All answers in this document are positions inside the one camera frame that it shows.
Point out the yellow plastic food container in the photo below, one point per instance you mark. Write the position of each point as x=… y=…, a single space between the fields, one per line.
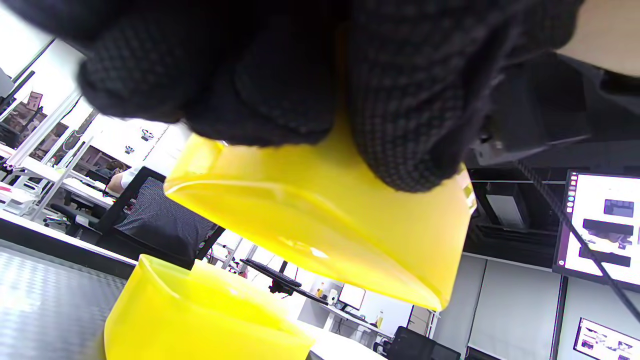
x=200 y=320
x=320 y=215

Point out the person's left hand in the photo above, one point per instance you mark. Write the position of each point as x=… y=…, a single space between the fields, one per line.
x=300 y=60

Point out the person's right forearm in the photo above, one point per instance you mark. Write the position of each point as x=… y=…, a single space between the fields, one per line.
x=610 y=30

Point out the black mesh office chair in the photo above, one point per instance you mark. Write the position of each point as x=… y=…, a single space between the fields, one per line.
x=165 y=220

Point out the small desk monitor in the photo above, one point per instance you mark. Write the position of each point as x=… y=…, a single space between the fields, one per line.
x=351 y=296

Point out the wall computer monitor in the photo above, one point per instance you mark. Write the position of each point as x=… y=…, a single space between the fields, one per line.
x=605 y=342

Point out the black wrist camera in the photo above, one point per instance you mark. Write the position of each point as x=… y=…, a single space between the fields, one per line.
x=540 y=110

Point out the large computer monitor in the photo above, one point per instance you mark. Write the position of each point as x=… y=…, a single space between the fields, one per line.
x=605 y=225

